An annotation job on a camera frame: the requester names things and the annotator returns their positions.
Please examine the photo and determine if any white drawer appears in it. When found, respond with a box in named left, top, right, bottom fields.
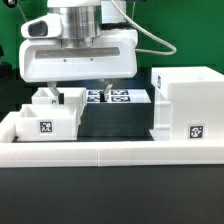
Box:
left=31, top=87, right=87, bottom=114
left=15, top=104, right=80, bottom=141

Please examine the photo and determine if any black device at left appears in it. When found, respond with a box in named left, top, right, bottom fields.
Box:
left=0, top=45, right=12, bottom=78

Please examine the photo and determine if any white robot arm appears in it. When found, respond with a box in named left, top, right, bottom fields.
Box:
left=19, top=0, right=138, bottom=104

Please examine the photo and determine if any white U-shaped fence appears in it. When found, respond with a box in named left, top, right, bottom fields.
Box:
left=0, top=112, right=224, bottom=168

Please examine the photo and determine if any white thin cable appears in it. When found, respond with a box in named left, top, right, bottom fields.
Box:
left=111, top=0, right=178, bottom=57

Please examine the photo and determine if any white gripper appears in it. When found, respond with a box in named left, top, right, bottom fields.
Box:
left=19, top=13, right=138, bottom=104

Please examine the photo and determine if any white drawer cabinet box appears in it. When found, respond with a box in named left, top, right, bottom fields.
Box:
left=150, top=66, right=224, bottom=141

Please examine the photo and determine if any white marker tag sheet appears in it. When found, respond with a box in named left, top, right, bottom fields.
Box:
left=87, top=89, right=151, bottom=103

